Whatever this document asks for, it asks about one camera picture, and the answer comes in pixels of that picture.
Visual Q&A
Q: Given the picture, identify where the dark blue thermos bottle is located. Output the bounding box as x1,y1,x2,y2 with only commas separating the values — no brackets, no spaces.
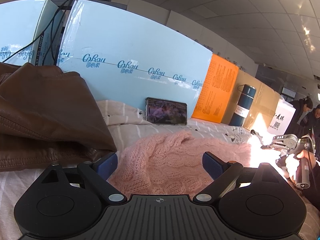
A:
229,84,257,127

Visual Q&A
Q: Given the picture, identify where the black cable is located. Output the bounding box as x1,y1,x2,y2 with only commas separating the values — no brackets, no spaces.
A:
0,0,124,66

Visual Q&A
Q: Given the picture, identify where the brown leather jacket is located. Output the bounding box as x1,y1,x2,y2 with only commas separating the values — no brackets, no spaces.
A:
1,63,117,171

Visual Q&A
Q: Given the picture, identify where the pink knitted sweater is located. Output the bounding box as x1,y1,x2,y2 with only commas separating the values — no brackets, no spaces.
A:
108,131,251,197

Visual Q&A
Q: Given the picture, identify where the brown cardboard box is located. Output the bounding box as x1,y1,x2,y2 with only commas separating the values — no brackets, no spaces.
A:
221,70,280,131

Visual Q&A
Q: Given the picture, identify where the person in dark coat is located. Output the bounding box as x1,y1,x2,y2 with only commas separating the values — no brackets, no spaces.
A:
285,96,313,135

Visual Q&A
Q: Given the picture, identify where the large light blue box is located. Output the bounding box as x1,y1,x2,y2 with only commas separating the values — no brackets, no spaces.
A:
57,0,212,115

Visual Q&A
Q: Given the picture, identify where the smartphone playing video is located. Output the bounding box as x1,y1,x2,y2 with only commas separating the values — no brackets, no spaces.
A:
145,97,187,125

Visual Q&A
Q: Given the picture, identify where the orange printed sheet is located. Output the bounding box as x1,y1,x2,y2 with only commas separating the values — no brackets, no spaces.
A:
192,54,239,123

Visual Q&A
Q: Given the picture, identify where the person's right hand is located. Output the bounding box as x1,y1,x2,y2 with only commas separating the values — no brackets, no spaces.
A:
285,150,316,182

